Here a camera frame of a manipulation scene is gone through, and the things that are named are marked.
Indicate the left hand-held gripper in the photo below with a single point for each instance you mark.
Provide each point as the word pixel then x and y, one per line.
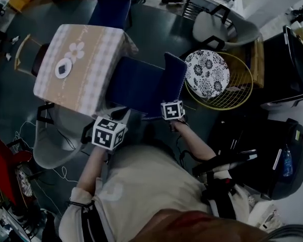
pixel 108 135

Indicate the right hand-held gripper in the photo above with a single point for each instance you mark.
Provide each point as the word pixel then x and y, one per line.
pixel 173 111

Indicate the dark seat wooden chair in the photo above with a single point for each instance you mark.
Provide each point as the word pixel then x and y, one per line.
pixel 39 59

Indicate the person's right forearm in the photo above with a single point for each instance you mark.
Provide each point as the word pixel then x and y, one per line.
pixel 197 145

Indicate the person's left forearm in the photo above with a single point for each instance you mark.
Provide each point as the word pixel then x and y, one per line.
pixel 91 168

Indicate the table with checked tablecloth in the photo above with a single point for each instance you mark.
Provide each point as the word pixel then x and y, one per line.
pixel 86 67

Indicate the floral round cushion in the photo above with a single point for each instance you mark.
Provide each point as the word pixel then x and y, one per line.
pixel 207 72
pixel 24 183

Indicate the black flat device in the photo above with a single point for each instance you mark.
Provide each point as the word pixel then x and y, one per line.
pixel 224 161

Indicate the small dark square item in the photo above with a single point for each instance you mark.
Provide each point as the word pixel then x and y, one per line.
pixel 63 69

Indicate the person's torso in white shirt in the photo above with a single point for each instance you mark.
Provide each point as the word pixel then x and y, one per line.
pixel 151 185

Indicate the white round plate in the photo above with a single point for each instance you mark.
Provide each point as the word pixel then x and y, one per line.
pixel 57 72

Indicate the blue water bottle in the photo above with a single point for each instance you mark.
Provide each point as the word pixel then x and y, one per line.
pixel 288 161

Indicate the red armchair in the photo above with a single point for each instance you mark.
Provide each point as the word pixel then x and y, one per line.
pixel 2 160

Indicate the white ornate dressing table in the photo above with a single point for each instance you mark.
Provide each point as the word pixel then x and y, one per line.
pixel 265 215

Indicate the black mount with red button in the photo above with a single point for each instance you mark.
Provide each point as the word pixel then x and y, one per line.
pixel 217 188

